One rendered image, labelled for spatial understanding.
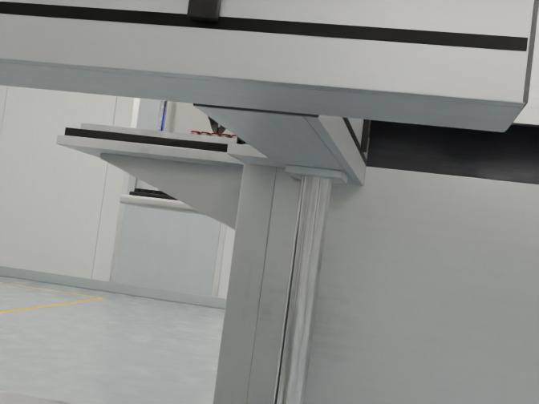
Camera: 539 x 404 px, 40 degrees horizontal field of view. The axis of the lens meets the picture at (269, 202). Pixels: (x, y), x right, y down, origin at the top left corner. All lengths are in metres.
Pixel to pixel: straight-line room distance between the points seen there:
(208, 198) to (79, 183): 6.21
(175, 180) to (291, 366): 0.55
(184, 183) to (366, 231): 0.41
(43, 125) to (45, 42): 7.33
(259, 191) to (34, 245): 6.57
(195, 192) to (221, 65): 0.97
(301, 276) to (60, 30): 0.65
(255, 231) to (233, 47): 0.84
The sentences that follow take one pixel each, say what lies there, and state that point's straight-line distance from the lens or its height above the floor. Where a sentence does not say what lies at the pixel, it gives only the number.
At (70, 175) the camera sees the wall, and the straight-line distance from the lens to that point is 7.76.
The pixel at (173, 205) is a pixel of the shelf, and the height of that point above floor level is 0.79.
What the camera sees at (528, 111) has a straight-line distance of 1.41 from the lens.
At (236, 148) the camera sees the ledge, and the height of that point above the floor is 0.87.
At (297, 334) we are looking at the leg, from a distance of 1.17.
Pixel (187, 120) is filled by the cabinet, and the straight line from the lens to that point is 2.56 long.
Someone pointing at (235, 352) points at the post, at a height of 0.50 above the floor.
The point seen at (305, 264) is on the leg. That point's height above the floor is 0.69.
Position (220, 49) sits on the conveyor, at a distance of 0.59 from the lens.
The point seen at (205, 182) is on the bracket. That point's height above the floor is 0.82.
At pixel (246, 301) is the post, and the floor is 0.60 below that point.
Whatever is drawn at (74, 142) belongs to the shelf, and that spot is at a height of 0.87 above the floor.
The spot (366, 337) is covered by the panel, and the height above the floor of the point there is 0.57.
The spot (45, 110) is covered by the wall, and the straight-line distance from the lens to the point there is 7.99.
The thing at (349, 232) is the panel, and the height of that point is 0.75.
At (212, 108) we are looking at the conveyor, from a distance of 0.73.
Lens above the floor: 0.72
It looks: 3 degrees up
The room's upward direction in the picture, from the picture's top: 7 degrees clockwise
